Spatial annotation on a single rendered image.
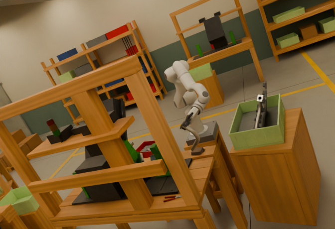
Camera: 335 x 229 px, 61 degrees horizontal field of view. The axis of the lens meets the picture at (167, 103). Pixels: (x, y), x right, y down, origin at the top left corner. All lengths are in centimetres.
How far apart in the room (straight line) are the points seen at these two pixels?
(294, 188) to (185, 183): 106
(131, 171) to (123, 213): 50
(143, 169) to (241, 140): 97
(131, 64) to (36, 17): 790
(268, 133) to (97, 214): 153
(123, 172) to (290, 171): 133
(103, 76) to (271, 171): 158
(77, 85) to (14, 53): 841
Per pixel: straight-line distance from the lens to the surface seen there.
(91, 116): 191
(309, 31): 721
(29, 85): 1031
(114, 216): 244
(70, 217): 274
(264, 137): 245
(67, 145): 212
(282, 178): 258
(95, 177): 215
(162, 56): 793
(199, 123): 276
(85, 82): 181
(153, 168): 184
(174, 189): 220
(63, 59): 854
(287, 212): 285
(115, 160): 201
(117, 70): 166
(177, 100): 263
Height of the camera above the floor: 209
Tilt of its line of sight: 17 degrees down
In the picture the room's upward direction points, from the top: 24 degrees counter-clockwise
